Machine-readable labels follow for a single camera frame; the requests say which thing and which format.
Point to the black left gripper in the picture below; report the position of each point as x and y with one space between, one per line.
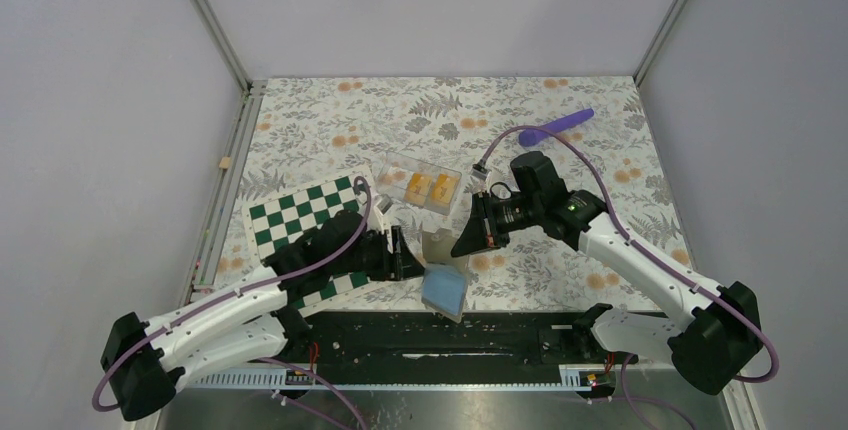
400 263

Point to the grey card holder wallet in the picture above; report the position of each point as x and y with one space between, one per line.
445 281

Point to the green white chessboard mat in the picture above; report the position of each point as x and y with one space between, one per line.
282 217

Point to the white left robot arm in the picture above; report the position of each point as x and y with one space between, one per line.
147 362

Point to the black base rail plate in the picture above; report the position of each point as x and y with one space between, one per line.
417 350

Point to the gold VIP card stack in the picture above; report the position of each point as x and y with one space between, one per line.
442 191

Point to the purple cylindrical tool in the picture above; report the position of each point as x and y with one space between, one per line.
532 136

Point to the clear acrylic card box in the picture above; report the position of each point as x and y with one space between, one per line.
396 171

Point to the floral patterned table mat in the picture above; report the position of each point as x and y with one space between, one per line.
310 129

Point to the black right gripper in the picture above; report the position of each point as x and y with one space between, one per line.
472 239

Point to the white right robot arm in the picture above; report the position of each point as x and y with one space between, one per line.
708 332

